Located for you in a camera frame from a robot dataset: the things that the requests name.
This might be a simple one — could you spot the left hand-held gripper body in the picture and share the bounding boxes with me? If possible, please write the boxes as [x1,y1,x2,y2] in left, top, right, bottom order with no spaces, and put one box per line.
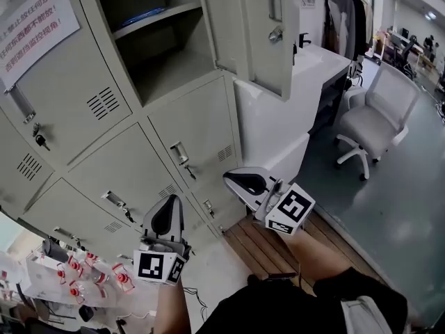
[133,237,191,287]

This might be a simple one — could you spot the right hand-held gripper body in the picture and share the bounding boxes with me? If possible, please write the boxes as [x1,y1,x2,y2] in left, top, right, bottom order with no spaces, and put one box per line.
[254,177,316,236]

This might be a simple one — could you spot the grey metal locker cabinet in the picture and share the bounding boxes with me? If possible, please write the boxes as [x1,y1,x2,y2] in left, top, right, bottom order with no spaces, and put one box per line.
[0,0,302,267]

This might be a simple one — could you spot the grey metal locker door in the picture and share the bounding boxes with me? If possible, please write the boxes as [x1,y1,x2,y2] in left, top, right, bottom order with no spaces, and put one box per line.
[200,0,300,103]

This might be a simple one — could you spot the person's left forearm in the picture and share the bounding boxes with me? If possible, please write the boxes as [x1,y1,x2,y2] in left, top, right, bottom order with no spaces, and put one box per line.
[152,280,192,334]

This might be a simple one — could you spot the person's right forearm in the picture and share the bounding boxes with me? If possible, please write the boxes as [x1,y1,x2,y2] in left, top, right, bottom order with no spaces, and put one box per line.
[283,230,352,297]

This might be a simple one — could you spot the black-headed keys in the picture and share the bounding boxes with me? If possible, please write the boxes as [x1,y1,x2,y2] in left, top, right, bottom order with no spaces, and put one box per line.
[33,122,51,152]

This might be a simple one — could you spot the cluster of clear water jugs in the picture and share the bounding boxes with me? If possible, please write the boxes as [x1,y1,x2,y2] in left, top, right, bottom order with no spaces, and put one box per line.
[55,250,136,305]

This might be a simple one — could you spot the black swivel chair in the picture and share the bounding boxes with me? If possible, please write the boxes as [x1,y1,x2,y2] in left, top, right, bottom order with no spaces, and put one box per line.
[0,283,128,334]

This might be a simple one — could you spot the black jug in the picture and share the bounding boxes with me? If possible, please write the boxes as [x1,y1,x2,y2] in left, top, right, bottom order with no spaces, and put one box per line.
[41,237,70,262]

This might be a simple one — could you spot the person's black shirt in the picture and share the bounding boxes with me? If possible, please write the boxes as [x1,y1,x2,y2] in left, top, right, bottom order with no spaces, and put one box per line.
[196,266,410,334]

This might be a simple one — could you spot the white cardboard box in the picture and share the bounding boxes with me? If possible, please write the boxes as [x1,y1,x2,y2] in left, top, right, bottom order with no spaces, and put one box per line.
[26,255,70,297]

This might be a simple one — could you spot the white office chair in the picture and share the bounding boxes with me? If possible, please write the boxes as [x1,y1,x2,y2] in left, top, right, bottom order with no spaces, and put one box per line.
[334,62,421,182]

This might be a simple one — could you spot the white desk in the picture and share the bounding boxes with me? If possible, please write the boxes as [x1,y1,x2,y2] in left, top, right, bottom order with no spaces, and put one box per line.
[293,42,352,135]

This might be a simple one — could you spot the light grey pouch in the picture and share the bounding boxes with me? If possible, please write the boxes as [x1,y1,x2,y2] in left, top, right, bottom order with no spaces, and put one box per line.
[340,296,394,334]

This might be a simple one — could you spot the grey hanging garment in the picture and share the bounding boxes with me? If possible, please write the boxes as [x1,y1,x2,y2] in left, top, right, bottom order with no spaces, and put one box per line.
[326,0,357,61]

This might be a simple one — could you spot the black hanging garment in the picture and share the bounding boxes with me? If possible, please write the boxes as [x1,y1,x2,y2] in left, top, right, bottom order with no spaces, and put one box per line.
[350,0,369,57]

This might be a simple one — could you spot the beige hanging garment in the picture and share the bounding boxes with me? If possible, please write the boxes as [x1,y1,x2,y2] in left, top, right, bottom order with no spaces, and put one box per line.
[363,0,375,48]

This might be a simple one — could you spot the black office chair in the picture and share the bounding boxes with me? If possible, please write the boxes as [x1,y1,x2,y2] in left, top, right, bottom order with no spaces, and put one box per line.
[394,35,418,79]

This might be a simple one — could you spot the white paper notice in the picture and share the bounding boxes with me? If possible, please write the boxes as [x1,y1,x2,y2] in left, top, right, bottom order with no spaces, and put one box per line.
[0,0,81,90]

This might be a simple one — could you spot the white charger cable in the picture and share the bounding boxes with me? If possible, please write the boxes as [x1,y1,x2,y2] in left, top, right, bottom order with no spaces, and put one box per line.
[104,308,159,323]

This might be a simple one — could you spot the thin black floor cable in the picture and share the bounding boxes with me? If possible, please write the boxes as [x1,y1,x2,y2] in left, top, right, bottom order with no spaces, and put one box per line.
[182,286,209,321]

